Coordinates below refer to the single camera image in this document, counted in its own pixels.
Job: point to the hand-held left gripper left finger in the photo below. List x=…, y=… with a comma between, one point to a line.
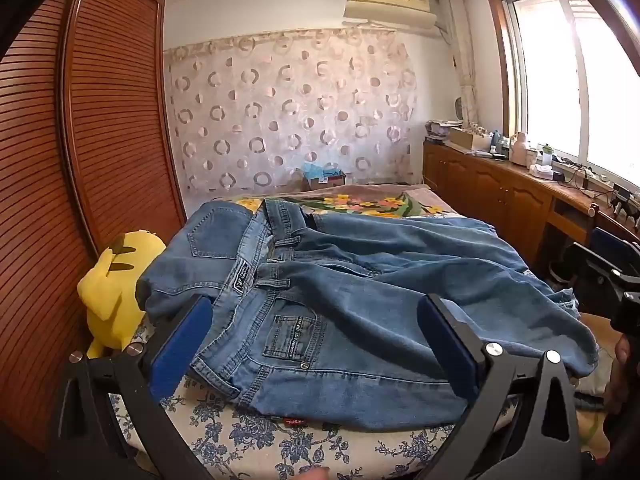
x=175, y=355

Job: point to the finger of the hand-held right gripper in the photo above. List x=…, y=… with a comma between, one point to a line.
x=612, y=242
x=600, y=267

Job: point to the wooden chair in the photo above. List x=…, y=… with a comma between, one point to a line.
x=607, y=216

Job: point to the blue bottle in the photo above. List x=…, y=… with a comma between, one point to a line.
x=496, y=141

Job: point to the yellow plush toy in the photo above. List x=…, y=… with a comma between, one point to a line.
x=117, y=280

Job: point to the green-lid bottle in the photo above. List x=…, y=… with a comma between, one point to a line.
x=547, y=156

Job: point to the person's right hand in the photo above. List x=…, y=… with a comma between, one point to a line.
x=621, y=350

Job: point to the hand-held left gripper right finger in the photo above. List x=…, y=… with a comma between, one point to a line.
x=450, y=350

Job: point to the white tissue box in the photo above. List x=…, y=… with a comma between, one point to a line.
x=545, y=171

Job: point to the colourful floral blanket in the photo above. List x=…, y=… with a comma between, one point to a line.
x=370, y=202

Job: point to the flat cardboard box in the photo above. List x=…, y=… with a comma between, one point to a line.
x=462, y=137

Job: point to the pink bottle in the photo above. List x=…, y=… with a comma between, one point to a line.
x=521, y=152

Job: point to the light blue denim pants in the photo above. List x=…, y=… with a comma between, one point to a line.
x=375, y=310

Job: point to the white air conditioner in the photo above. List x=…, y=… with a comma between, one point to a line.
x=387, y=5

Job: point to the window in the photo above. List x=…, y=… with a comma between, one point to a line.
x=560, y=70

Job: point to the cardboard box with blue cloth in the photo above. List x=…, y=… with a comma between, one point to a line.
x=322, y=177

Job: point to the small round fan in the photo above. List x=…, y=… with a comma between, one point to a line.
x=459, y=109

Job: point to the wooden louvred wardrobe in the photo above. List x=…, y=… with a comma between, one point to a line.
x=115, y=110

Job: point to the circle-patterned curtain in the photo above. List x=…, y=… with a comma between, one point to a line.
x=290, y=110

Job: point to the long wooden cabinet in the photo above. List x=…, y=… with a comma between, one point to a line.
x=490, y=195

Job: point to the white corner curtain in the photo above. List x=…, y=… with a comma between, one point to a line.
x=462, y=60

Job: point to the stack of papers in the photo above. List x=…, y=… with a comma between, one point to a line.
x=442, y=129

